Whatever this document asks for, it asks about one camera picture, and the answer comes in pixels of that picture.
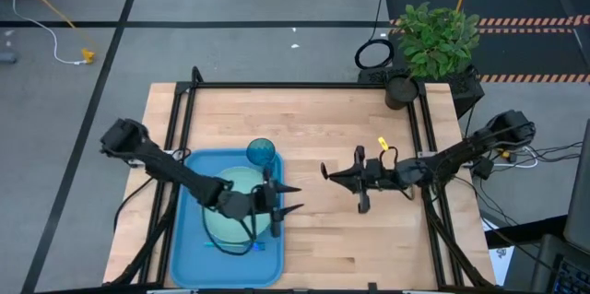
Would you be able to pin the yellow tag on gripper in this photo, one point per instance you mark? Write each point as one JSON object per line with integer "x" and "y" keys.
{"x": 383, "y": 143}

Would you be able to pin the black plant pot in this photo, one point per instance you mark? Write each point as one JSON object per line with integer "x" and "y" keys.
{"x": 401, "y": 93}

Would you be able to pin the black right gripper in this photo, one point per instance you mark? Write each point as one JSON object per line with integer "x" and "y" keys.
{"x": 387, "y": 176}

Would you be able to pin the black mat orange hazard stripes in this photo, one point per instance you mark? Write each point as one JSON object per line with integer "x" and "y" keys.
{"x": 507, "y": 3}

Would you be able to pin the blue plastic tray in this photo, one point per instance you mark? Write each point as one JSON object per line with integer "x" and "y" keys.
{"x": 193, "y": 262}

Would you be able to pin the black keyboard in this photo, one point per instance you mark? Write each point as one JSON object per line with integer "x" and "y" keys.
{"x": 574, "y": 280}

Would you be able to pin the green leafy plant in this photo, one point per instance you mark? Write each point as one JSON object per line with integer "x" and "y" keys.
{"x": 435, "y": 40}

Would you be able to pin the pale green round plate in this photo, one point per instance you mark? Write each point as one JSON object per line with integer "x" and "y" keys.
{"x": 239, "y": 179}

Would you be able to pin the small grey floor object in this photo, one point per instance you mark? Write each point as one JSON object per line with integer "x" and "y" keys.
{"x": 7, "y": 57}

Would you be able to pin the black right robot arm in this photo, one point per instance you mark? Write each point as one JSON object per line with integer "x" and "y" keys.
{"x": 465, "y": 151}

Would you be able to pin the teal translucent cup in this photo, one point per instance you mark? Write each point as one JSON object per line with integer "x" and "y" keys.
{"x": 261, "y": 152}

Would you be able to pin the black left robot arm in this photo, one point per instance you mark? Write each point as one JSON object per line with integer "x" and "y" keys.
{"x": 170, "y": 169}

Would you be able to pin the black aluminium table frame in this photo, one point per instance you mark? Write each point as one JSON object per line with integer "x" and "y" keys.
{"x": 299, "y": 85}

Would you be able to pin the small black power adapter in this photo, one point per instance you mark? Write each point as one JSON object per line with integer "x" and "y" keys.
{"x": 482, "y": 168}

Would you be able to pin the white paper sheet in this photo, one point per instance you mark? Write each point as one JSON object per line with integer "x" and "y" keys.
{"x": 500, "y": 262}

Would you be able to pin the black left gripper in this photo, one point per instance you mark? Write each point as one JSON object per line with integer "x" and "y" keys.
{"x": 244, "y": 204}

